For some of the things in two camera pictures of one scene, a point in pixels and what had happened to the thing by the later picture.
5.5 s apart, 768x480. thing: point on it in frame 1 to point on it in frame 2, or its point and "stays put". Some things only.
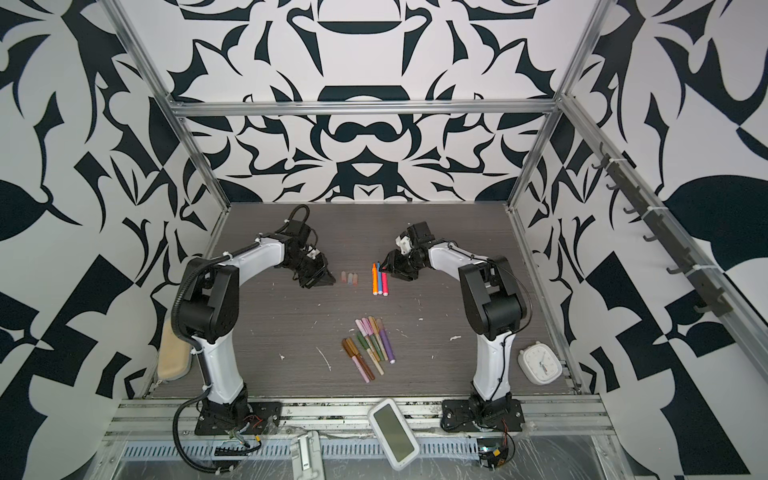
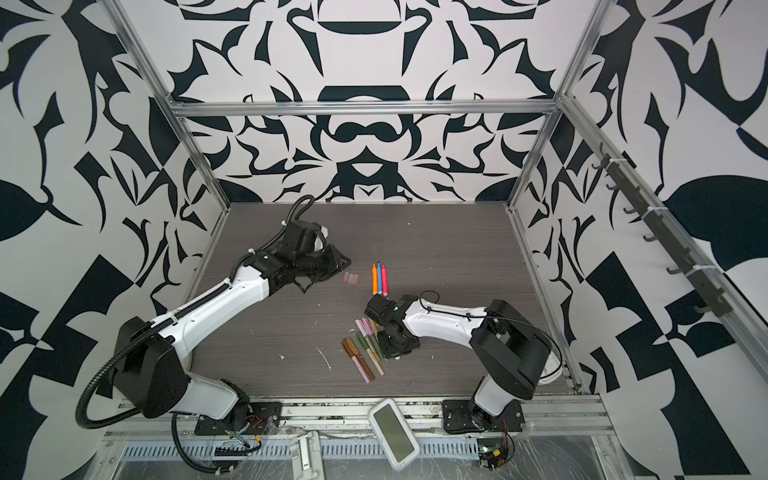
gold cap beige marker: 378,337 stays put
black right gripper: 395,258 to 387,351
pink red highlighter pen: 385,284 stays put
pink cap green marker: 370,332 stays put
